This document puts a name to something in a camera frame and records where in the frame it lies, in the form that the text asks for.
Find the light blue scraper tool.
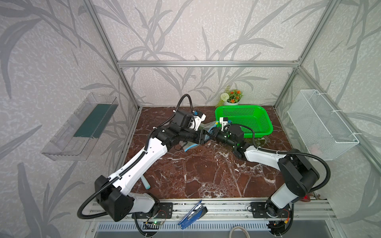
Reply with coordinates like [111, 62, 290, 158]
[140, 176, 151, 190]

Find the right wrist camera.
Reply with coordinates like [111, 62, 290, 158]
[219, 117, 229, 130]

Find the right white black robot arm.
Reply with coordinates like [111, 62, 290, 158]
[209, 124, 331, 218]

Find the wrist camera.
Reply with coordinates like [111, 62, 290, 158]
[190, 111, 206, 131]
[219, 117, 229, 130]

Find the white wire basket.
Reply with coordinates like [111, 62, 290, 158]
[288, 89, 359, 161]

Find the clear zip-top bag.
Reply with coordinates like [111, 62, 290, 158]
[183, 121, 219, 152]

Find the small flower pot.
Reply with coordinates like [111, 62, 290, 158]
[216, 85, 243, 107]

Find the blue clip tool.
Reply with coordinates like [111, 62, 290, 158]
[178, 200, 208, 230]

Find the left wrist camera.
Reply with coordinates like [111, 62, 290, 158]
[190, 111, 206, 131]

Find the clear wall shelf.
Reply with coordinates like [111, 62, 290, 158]
[41, 93, 119, 161]

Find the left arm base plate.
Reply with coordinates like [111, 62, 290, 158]
[132, 202, 174, 219]

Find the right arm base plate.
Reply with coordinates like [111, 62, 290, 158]
[249, 202, 292, 220]

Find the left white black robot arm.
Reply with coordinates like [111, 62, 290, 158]
[77, 110, 207, 222]

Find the green plastic basket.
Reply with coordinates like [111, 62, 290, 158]
[215, 105, 273, 138]

